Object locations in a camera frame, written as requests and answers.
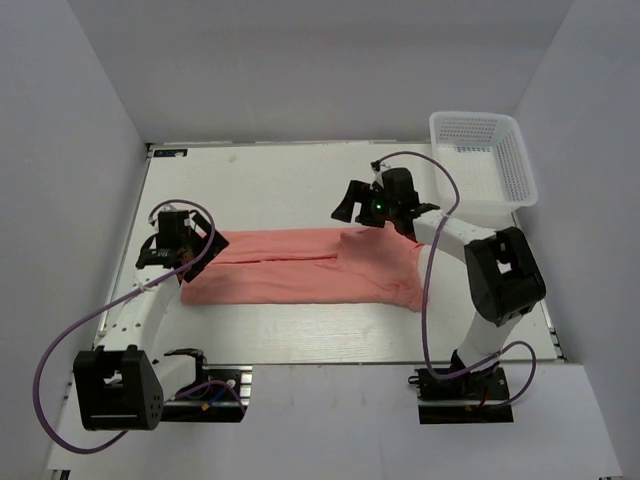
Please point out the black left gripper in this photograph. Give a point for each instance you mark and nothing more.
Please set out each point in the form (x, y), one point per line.
(218, 245)

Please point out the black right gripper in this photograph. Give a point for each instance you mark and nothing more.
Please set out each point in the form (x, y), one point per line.
(360, 192)

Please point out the pink t shirt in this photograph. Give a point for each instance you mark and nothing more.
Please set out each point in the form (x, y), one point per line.
(311, 266)

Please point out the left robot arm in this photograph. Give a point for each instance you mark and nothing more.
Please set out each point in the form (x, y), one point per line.
(120, 385)

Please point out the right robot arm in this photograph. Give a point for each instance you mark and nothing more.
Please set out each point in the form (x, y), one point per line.
(504, 280)

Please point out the dark label sticker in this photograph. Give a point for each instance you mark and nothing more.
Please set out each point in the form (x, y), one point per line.
(170, 153)

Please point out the white plastic basket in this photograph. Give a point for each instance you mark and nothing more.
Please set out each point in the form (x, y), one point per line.
(488, 161)

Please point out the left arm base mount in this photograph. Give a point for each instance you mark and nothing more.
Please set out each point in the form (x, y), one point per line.
(221, 395)

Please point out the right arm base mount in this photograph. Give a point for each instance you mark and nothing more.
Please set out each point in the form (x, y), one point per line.
(472, 399)

